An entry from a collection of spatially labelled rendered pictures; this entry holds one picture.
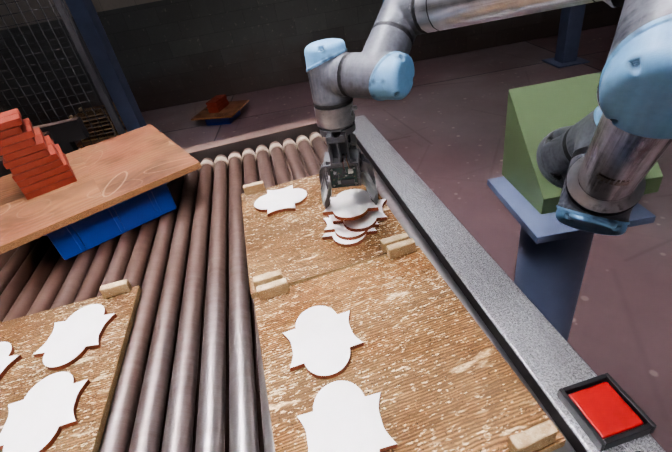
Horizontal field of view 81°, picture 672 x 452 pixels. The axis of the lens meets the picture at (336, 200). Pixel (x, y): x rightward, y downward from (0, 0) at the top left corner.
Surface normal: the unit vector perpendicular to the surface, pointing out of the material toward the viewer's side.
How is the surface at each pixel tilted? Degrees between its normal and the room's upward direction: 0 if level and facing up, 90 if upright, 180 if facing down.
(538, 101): 44
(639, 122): 119
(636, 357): 0
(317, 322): 0
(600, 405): 0
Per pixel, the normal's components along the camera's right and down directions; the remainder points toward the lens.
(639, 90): -0.41, 0.86
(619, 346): -0.15, -0.83
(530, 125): -0.04, -0.22
